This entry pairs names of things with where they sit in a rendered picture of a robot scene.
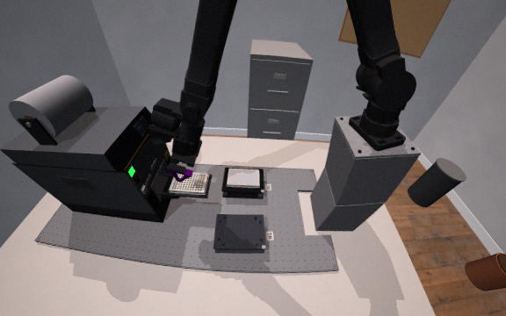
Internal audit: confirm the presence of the grey roll on black bracket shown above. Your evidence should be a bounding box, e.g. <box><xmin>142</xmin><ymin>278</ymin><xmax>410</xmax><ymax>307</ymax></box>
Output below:
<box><xmin>9</xmin><ymin>75</ymin><xmax>93</xmax><ymax>138</ymax></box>

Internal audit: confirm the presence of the black rectangular frame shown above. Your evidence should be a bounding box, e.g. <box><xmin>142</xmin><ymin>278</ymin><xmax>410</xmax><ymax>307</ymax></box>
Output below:
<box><xmin>221</xmin><ymin>168</ymin><xmax>264</xmax><ymax>199</ymax></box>

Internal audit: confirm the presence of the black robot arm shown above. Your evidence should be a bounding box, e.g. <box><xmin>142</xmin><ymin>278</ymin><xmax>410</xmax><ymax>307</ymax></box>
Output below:
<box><xmin>148</xmin><ymin>0</ymin><xmax>416</xmax><ymax>156</ymax></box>

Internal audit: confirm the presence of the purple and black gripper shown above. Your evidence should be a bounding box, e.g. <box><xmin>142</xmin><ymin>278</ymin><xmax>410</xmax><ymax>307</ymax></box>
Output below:
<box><xmin>168</xmin><ymin>134</ymin><xmax>202</xmax><ymax>182</ymax></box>

